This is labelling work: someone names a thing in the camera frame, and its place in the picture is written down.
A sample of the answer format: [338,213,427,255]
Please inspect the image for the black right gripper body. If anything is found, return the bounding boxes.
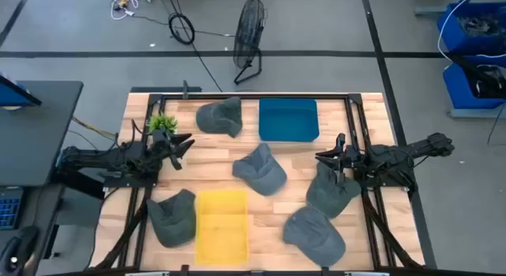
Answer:
[334,133,367,176]

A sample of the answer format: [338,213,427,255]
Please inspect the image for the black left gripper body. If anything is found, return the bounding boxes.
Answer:
[148,128,183,171]

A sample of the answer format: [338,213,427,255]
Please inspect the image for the dark green-grey cap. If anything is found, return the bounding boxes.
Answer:
[145,188,198,248]
[305,161,363,220]
[195,96,244,138]

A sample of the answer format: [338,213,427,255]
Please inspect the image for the blue-grey cap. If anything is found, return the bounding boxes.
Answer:
[232,142,289,197]
[281,206,347,268]

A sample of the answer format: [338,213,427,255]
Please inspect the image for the small green artificial plant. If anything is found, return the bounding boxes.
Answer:
[147,113,179,135]

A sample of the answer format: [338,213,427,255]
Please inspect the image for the blue plastic bin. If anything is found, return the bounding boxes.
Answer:
[258,97,320,143]

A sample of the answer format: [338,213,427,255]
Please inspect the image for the yellow translucent plastic bin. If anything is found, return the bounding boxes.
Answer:
[195,190,250,265]

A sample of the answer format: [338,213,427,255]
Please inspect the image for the black desk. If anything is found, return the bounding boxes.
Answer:
[0,80,85,188]

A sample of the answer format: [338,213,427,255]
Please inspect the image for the black floor fan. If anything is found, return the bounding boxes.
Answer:
[232,0,266,86]

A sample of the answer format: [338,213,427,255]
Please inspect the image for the blue storage crate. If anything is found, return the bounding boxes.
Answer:
[436,2,506,56]
[442,55,506,110]

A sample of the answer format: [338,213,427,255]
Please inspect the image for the computer monitor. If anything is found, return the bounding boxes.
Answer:
[0,73,43,110]

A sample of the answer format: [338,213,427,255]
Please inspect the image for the blue storage bins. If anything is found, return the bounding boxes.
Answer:
[436,0,506,62]

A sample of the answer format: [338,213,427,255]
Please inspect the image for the black keyboard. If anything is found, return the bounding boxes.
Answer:
[0,187,25,231]

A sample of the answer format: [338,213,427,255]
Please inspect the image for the blue metal stand leg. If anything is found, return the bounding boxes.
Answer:
[413,0,478,18]

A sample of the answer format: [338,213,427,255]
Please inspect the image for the black aluminium table frame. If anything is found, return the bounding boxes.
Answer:
[89,92,425,276]

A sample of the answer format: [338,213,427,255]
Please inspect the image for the coiled black cable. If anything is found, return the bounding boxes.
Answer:
[168,12,196,46]

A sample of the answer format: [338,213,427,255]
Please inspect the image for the white cable bundle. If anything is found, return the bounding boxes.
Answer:
[105,0,153,21]

